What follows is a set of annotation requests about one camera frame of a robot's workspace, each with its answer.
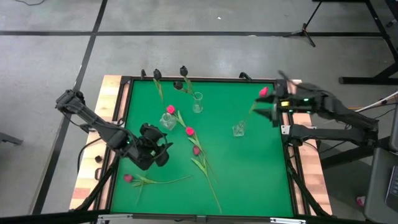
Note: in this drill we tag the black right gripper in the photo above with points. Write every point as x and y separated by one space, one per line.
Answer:
295 99

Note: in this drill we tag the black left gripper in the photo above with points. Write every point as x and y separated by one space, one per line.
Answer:
146 151

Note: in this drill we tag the bright red artificial tulip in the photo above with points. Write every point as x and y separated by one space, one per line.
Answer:
170 109
264 91
190 130

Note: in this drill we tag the black artificial tulip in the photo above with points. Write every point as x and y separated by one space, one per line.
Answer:
178 85
184 71
157 74

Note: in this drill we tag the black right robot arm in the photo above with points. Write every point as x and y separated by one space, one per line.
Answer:
342 133

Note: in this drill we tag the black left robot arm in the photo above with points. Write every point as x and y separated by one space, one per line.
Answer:
102 130

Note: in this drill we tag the cut crystal glass vase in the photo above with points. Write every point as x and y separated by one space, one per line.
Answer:
168 122

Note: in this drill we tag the ribbed clear glass bell vase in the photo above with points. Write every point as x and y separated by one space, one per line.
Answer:
238 130

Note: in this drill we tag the slim clear glass carafe vase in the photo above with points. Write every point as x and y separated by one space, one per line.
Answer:
198 105

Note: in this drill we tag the black table clamp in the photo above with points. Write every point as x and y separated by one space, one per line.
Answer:
143 74
245 75

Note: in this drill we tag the pink tulip lower left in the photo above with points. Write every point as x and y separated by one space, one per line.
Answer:
128 178

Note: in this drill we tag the small black knob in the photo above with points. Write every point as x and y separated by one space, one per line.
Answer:
98 159

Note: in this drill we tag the green table mat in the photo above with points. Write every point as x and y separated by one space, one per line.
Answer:
248 186

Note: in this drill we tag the black tripod stand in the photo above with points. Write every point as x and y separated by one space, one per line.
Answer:
304 31

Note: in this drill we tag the black floor bar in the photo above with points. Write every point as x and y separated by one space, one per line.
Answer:
342 157

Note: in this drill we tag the black desk foot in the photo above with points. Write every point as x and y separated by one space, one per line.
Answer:
367 80

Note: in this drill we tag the white rod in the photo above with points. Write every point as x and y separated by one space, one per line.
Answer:
379 104

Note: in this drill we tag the pink floor object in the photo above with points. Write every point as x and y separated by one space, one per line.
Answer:
360 201

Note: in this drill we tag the grey desk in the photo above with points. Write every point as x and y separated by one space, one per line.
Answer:
376 186

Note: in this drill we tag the dark grey keyboard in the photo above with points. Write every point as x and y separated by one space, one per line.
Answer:
393 189

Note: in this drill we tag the grey furniture leg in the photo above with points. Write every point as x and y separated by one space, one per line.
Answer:
11 139

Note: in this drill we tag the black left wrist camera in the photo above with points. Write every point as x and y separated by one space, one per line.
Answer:
150 130

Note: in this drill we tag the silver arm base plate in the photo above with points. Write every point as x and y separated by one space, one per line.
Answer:
284 129

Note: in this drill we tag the silver frame bracket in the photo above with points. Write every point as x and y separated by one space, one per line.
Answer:
287 220
115 217

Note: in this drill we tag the black desk leg frame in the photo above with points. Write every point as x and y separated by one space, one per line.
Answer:
381 28

